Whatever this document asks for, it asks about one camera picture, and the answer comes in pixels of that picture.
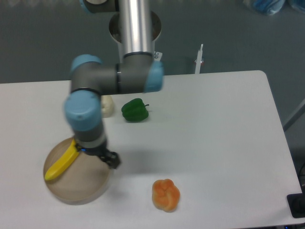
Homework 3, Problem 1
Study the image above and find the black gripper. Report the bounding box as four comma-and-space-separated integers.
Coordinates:
74, 140, 121, 169

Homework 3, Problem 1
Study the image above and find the yellow toy banana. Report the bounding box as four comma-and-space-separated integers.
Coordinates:
44, 138, 80, 181

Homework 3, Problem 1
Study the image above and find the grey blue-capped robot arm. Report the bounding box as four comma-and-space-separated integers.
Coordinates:
64, 0, 164, 169

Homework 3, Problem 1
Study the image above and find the beige round plate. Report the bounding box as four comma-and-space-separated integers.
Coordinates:
42, 136, 112, 206

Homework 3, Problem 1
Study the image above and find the white toy garlic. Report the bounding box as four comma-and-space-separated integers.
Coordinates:
101, 95, 114, 118

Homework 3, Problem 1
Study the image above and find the green toy bell pepper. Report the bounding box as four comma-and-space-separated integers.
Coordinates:
121, 98, 149, 123

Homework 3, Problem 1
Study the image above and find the orange knotted bread roll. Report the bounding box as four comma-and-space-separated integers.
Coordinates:
152, 179, 181, 212

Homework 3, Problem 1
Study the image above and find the black device at table edge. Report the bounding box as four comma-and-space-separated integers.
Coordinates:
287, 193, 305, 219

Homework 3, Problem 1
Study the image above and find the blue plastic bag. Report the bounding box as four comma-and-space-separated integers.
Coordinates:
250, 0, 285, 16

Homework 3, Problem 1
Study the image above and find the white metal bracket post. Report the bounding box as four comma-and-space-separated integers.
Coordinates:
194, 44, 204, 74

